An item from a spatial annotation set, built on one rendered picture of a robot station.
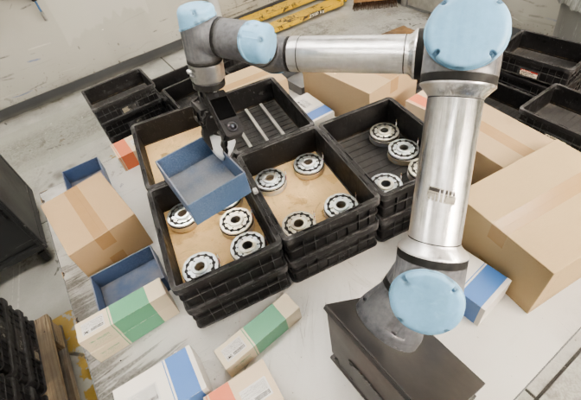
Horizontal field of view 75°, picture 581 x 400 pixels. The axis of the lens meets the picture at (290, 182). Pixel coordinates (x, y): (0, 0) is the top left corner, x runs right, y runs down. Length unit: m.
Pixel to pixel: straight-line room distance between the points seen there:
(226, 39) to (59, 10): 3.42
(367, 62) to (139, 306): 0.85
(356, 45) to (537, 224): 0.65
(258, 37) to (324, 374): 0.81
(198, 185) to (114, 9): 3.33
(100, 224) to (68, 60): 3.02
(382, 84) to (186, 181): 0.89
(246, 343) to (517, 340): 0.69
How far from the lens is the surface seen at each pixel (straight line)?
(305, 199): 1.22
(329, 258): 1.18
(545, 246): 1.11
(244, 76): 1.83
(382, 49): 0.80
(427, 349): 0.95
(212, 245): 1.17
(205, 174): 1.02
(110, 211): 1.38
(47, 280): 2.61
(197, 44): 0.81
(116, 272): 1.38
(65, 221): 1.45
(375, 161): 1.33
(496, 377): 1.14
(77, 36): 4.20
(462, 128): 0.64
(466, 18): 0.64
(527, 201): 1.19
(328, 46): 0.82
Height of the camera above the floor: 1.73
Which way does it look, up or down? 45 degrees down
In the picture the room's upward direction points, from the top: 10 degrees counter-clockwise
